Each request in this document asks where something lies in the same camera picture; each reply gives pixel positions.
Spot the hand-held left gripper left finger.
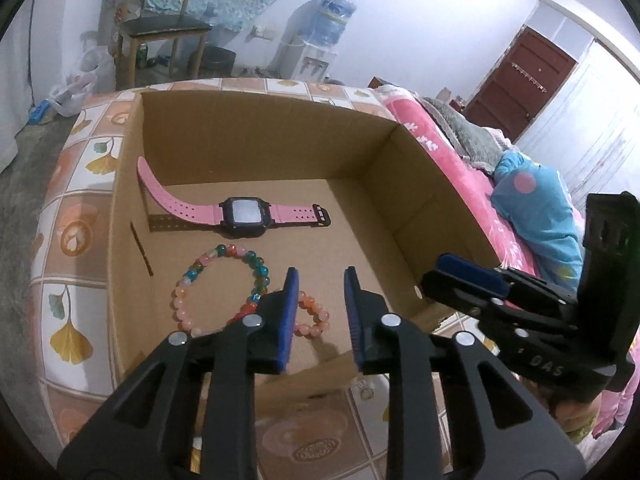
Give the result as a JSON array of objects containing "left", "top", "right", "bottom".
[{"left": 57, "top": 266, "right": 302, "bottom": 480}]

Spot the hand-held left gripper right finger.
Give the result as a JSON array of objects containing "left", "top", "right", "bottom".
[{"left": 343, "top": 265, "right": 587, "bottom": 480}]

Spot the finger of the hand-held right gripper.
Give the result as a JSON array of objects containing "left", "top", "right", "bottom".
[
  {"left": 421, "top": 269, "right": 582, "bottom": 347},
  {"left": 436, "top": 253, "right": 582, "bottom": 312}
]

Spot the pink bead bracelet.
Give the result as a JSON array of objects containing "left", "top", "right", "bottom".
[{"left": 294, "top": 291, "right": 332, "bottom": 339}]

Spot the multicolour bead bracelet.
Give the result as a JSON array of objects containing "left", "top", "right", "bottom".
[{"left": 174, "top": 243, "right": 273, "bottom": 338}]

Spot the pink strap digital watch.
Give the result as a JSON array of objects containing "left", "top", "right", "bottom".
[{"left": 136, "top": 156, "right": 332, "bottom": 238}]

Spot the brown cardboard box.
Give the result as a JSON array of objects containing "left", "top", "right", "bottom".
[{"left": 107, "top": 89, "right": 502, "bottom": 386}]

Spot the blue pillow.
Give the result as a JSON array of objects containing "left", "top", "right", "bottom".
[{"left": 492, "top": 149, "right": 586, "bottom": 286}]

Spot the pink floral blanket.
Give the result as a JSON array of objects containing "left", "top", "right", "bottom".
[{"left": 375, "top": 85, "right": 588, "bottom": 286}]

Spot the grey blanket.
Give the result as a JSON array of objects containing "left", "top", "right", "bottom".
[{"left": 420, "top": 96, "right": 516, "bottom": 173}]

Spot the brown wooden door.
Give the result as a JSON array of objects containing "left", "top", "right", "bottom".
[{"left": 462, "top": 27, "right": 578, "bottom": 143}]

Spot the white water dispenser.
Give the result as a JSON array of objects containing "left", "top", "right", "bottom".
[{"left": 277, "top": 37, "right": 333, "bottom": 83}]

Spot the black trash bin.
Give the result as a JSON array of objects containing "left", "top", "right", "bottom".
[{"left": 197, "top": 46, "right": 237, "bottom": 81}]

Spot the blue water bottle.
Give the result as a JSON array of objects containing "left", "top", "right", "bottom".
[{"left": 305, "top": 0, "right": 358, "bottom": 48}]

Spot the white plastic bag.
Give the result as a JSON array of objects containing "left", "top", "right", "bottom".
[{"left": 47, "top": 32, "right": 118, "bottom": 117}]

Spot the wooden chair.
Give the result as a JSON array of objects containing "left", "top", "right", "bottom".
[{"left": 114, "top": 0, "right": 213, "bottom": 92}]

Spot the small blue object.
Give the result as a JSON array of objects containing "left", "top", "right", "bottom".
[{"left": 27, "top": 100, "right": 53, "bottom": 125}]

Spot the white curtain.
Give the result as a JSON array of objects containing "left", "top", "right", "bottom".
[{"left": 0, "top": 20, "right": 33, "bottom": 171}]

